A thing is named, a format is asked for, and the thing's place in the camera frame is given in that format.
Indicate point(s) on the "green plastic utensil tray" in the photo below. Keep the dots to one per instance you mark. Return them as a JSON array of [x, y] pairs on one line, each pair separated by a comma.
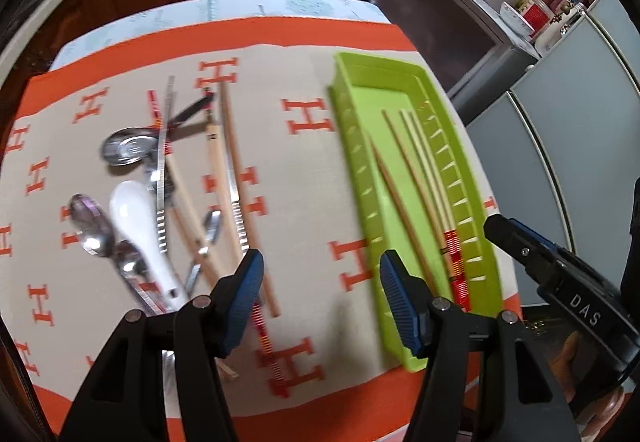
[[368, 94]]

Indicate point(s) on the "plain light wooden chopstick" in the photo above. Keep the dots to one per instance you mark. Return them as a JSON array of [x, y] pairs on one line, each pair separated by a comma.
[[192, 218]]

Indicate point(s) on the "red-topped wooden chopstick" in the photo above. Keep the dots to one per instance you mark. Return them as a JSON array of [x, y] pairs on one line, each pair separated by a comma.
[[218, 161]]

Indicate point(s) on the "white ceramic bowl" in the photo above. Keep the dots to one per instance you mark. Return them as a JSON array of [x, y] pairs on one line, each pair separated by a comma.
[[514, 20]]

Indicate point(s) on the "steel teaspoon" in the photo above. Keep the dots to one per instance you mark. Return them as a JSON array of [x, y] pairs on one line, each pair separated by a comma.
[[93, 228]]

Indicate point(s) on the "steel metal chopstick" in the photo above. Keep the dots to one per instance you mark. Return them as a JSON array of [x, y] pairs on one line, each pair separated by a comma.
[[160, 193]]

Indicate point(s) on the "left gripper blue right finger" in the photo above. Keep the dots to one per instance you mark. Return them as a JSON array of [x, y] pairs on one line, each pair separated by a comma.
[[407, 297]]

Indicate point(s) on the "wood-handled steel spoon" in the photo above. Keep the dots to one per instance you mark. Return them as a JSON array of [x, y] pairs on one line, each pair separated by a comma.
[[131, 266]]

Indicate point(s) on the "white ceramic soup spoon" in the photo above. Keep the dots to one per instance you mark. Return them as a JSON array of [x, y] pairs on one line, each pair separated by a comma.
[[134, 214]]

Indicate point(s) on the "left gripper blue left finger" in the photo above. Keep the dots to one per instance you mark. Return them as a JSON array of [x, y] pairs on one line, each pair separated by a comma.
[[233, 300]]

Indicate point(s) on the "small steel spoon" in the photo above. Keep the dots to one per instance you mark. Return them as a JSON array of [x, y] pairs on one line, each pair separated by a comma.
[[202, 262]]

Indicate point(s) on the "brown wooden chopstick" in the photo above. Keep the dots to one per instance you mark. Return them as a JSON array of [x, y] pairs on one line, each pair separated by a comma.
[[240, 199]]

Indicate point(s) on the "steel storage cabinet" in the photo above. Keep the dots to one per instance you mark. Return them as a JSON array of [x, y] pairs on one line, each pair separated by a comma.
[[474, 55]]

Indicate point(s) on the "large steel soup spoon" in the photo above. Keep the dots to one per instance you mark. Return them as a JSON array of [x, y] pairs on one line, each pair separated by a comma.
[[129, 145]]

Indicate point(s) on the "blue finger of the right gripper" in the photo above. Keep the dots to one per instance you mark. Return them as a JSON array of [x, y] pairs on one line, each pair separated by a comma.
[[521, 238], [495, 231]]

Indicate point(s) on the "orange beige H-pattern cloth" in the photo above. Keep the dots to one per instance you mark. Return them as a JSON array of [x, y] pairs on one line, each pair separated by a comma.
[[320, 358]]

